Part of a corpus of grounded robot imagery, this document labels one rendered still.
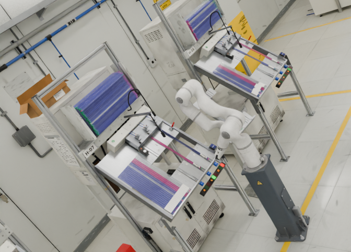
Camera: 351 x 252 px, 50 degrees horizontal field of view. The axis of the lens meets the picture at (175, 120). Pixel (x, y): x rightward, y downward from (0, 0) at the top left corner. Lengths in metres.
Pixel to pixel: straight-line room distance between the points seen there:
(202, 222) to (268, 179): 0.92
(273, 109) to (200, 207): 1.53
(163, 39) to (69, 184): 1.95
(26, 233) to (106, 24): 2.62
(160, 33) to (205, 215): 1.77
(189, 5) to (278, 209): 2.25
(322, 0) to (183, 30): 3.68
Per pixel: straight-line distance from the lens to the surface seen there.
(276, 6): 8.09
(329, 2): 6.98
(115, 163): 2.99
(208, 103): 2.60
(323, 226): 3.20
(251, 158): 2.73
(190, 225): 3.37
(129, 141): 3.04
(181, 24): 3.72
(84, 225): 4.67
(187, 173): 2.99
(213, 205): 3.57
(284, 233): 3.20
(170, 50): 3.83
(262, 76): 3.85
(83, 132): 2.95
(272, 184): 2.84
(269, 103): 4.31
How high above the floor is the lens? 2.26
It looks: 22 degrees down
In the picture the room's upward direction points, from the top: 33 degrees counter-clockwise
